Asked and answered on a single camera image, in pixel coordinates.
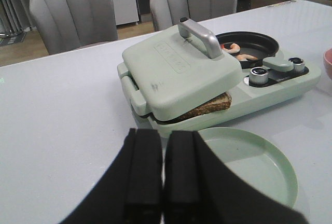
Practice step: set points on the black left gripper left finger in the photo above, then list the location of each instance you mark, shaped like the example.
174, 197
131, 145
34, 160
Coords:
130, 190

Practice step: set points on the light green plate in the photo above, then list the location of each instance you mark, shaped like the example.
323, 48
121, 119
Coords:
256, 161

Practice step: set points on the right silver control knob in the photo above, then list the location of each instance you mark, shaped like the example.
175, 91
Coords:
298, 65

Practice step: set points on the bread slice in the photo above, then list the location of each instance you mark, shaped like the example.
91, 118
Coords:
221, 102

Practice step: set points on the pink bowl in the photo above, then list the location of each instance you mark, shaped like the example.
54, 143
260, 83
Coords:
327, 61

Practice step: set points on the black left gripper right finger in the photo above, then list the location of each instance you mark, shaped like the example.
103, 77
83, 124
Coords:
199, 188

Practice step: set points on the cooked shrimp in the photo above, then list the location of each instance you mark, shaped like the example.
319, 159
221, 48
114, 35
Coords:
234, 48
245, 57

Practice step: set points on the green breakfast maker base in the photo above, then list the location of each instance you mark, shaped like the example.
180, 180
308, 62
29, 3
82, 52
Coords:
246, 99

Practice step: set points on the left grey fabric chair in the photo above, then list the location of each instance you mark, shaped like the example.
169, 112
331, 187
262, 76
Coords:
66, 25

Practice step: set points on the left silver control knob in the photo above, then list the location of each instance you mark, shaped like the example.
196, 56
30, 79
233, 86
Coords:
258, 76

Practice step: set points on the silver control knob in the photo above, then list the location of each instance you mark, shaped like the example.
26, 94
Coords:
258, 76
298, 65

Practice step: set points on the black round frying pan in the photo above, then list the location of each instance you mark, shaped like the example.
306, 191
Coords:
262, 46

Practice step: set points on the grey curtain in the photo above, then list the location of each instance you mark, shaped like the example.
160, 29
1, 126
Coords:
15, 17

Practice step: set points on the green sandwich maker lid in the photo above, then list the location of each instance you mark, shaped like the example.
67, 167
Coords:
176, 70

